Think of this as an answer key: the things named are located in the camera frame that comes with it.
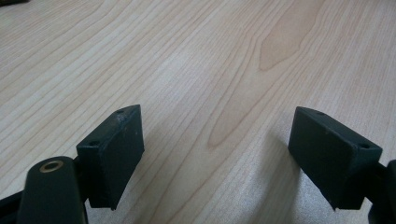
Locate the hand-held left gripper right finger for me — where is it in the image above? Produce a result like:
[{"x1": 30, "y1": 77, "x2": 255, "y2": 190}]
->
[{"x1": 288, "y1": 106, "x2": 383, "y2": 211}]

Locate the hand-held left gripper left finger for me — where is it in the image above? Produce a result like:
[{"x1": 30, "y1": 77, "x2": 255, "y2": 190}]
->
[{"x1": 76, "y1": 105, "x2": 145, "y2": 211}]

